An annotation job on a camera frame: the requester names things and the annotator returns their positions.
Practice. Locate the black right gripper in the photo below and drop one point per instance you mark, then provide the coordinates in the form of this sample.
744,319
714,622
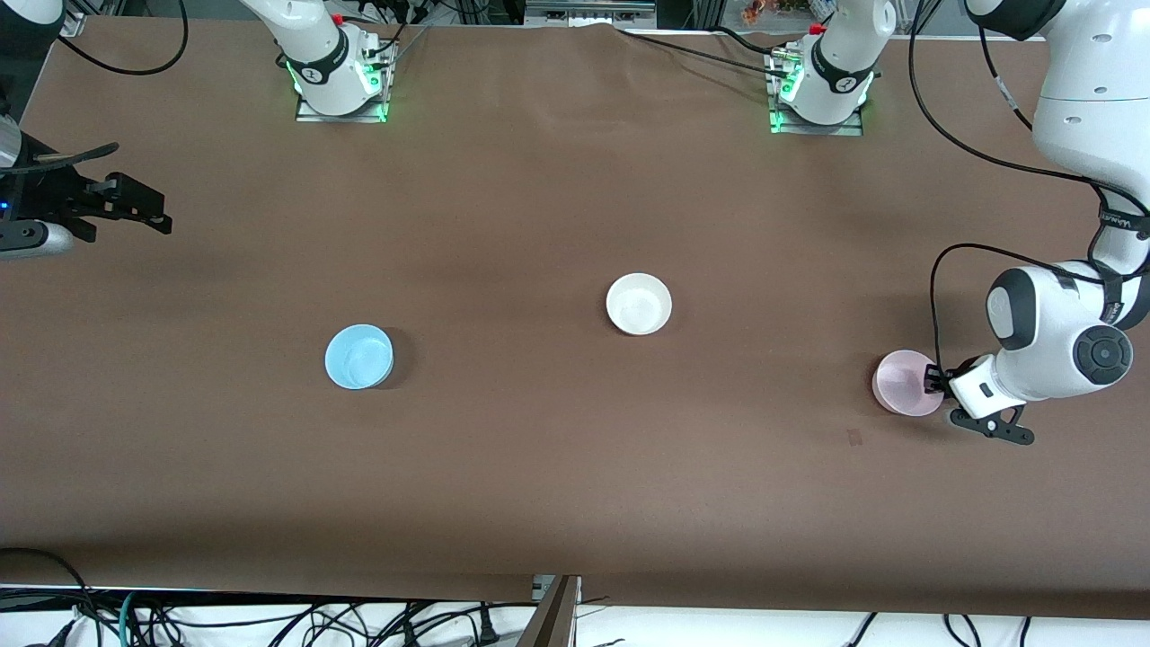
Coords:
49,195

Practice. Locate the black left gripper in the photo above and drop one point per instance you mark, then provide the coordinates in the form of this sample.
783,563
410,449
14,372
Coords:
940,377

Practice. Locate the pink bowl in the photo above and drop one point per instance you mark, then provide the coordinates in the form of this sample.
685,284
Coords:
903,382

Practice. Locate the blue bowl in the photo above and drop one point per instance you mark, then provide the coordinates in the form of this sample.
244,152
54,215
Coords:
359,358

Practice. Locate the white bowl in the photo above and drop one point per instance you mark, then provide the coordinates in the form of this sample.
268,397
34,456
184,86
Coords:
638,304

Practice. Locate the brown table cover sheet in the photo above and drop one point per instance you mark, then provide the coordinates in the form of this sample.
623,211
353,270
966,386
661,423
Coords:
539,449

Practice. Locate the colourful toy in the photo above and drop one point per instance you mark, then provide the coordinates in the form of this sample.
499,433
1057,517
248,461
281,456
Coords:
759,11

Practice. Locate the metal corner bracket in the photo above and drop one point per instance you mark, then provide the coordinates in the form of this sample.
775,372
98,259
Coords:
72,25

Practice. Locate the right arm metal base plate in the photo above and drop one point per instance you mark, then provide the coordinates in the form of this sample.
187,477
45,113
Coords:
314,114

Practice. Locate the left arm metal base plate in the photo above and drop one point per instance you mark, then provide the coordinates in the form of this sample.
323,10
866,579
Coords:
791,128

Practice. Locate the aluminium profile post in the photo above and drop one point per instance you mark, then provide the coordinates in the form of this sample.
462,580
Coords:
552,620

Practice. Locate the aluminium frame rail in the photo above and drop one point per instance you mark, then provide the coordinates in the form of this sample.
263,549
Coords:
584,13

